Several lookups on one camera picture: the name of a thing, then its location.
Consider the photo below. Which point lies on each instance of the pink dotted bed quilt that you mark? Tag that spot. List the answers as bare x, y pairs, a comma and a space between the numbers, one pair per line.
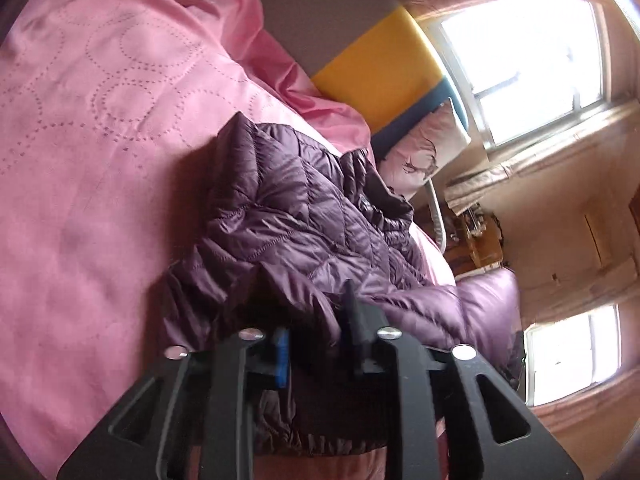
108, 108

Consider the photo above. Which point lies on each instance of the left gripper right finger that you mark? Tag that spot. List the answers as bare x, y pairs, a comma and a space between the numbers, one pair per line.
441, 414

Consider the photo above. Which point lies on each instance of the white deer print pillow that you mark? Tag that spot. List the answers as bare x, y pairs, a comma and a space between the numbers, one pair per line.
428, 147

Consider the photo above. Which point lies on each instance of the side window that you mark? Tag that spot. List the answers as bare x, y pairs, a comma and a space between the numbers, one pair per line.
572, 354

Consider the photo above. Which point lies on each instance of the side window curtain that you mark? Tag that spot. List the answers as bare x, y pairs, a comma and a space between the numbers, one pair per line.
558, 300

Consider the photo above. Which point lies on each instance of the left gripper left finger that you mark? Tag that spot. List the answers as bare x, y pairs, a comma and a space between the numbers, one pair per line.
190, 416

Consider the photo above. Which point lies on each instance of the right pink patterned curtain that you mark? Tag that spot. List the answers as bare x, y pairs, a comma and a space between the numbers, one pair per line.
461, 193

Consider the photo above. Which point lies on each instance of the cluttered wooden desk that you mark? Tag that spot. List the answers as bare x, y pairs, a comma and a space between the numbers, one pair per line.
474, 240

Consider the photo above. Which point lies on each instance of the purple quilted down jacket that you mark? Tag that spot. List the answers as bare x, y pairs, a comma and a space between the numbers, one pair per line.
289, 227

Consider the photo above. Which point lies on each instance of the bright window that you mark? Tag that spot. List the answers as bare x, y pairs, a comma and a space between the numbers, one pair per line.
523, 68

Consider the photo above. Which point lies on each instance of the grey yellow blue headboard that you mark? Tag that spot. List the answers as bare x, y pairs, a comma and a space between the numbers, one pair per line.
369, 54

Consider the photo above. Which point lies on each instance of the white metal bed rail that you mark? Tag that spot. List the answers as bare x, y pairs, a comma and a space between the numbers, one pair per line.
436, 216

